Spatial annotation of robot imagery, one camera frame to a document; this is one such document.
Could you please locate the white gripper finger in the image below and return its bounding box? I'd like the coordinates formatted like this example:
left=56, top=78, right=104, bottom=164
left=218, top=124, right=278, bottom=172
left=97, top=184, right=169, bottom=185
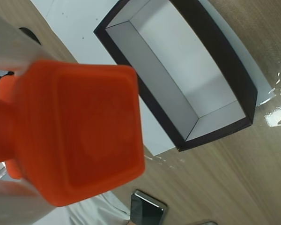
left=0, top=11, right=59, bottom=71
left=0, top=179, right=54, bottom=225

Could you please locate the brown box white inside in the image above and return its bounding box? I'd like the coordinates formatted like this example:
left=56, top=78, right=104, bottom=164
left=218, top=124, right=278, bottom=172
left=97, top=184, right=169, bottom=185
left=93, top=0, right=259, bottom=152

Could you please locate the white paper sheet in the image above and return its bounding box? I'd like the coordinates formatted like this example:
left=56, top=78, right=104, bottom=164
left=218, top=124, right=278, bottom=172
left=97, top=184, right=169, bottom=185
left=29, top=0, right=276, bottom=157

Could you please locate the black smartphone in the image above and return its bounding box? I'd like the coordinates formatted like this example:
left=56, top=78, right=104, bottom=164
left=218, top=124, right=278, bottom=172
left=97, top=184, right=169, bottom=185
left=130, top=189, right=167, bottom=225

